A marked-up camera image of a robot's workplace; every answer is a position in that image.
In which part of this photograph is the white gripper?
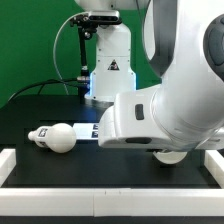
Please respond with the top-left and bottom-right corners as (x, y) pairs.
(98, 89), (172, 149)

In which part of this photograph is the grey cable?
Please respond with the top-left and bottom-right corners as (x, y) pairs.
(52, 12), (88, 96)

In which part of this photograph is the white front rail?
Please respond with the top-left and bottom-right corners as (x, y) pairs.
(0, 188), (224, 217)

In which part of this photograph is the white light bulb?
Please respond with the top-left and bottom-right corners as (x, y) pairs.
(28, 123), (77, 153)

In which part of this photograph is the white lamp shade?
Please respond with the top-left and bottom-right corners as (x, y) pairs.
(153, 151), (187, 165)

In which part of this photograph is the white left rail block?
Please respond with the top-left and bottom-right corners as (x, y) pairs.
(0, 149), (16, 187)

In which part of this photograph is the black cable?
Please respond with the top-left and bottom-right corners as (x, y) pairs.
(7, 77), (88, 102)

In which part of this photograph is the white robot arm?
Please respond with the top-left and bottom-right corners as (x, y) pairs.
(75, 0), (224, 152)

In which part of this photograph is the white marker sheet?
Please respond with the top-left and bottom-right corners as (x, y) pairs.
(73, 123), (98, 140)

